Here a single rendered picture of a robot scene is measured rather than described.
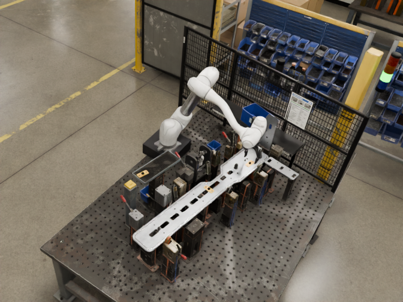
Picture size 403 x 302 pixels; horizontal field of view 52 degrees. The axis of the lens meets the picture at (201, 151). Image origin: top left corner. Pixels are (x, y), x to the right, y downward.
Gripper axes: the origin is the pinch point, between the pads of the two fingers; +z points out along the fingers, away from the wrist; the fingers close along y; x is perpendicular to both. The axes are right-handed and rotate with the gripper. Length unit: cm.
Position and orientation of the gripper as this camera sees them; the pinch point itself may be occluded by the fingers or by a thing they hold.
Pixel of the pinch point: (250, 157)
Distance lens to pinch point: 341.0
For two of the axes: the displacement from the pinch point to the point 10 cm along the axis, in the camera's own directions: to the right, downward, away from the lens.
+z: -1.1, 7.3, 6.8
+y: 7.5, 5.1, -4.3
